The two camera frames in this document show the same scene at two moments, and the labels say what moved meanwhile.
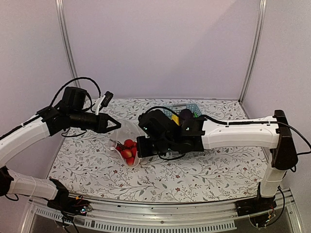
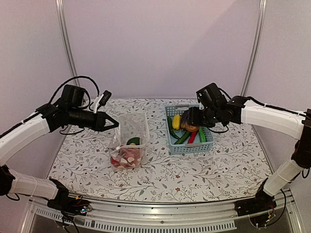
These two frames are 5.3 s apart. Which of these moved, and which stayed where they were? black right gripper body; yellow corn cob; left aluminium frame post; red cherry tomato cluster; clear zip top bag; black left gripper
Moved: black right gripper body; red cherry tomato cluster; clear zip top bag
Stayed: black left gripper; yellow corn cob; left aluminium frame post
